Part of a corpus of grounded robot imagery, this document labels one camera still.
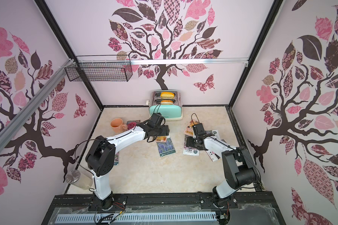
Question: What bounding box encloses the sunflower shop seed packet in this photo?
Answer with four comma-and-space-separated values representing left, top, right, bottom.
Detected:
184, 120, 199, 137

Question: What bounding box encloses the pink cosmos seed packet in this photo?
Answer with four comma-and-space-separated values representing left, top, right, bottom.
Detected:
183, 135, 200, 156

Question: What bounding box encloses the lavender seed packet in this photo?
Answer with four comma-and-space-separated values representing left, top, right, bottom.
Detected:
156, 137, 176, 157
206, 130, 221, 141

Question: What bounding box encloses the pink hollyhock seed packet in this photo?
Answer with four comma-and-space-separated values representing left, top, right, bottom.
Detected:
206, 151, 220, 162

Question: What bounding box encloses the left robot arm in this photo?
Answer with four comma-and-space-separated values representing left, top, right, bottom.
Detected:
85, 113, 170, 210

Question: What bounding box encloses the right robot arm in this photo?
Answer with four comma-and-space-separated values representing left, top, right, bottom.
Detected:
188, 123, 261, 206

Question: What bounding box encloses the toast slice front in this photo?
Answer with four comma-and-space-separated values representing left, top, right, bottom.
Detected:
160, 99, 174, 105

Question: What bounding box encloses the toast slice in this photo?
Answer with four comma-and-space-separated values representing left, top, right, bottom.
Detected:
160, 92, 175, 99
160, 99, 174, 105

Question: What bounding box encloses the mint green toaster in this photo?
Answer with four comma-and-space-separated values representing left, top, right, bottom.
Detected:
148, 90, 183, 121

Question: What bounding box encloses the toast slice rear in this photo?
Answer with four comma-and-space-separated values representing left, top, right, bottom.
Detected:
160, 92, 175, 99

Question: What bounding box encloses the orange mug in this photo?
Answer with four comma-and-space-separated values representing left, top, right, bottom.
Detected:
110, 118, 128, 134

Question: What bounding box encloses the aluminium rail back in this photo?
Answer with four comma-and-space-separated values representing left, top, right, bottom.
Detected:
130, 58, 249, 65

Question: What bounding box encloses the aluminium rail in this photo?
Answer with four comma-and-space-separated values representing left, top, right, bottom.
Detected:
0, 59, 75, 152
130, 58, 249, 65

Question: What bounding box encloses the black wire basket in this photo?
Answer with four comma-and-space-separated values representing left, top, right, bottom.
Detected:
65, 53, 133, 82

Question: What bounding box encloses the white cable duct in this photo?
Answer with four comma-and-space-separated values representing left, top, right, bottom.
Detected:
54, 212, 217, 225

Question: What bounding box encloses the black base frame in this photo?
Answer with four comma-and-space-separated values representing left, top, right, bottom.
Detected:
42, 192, 285, 225

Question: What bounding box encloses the aluminium rail left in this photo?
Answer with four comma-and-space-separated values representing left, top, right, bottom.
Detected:
0, 59, 75, 152

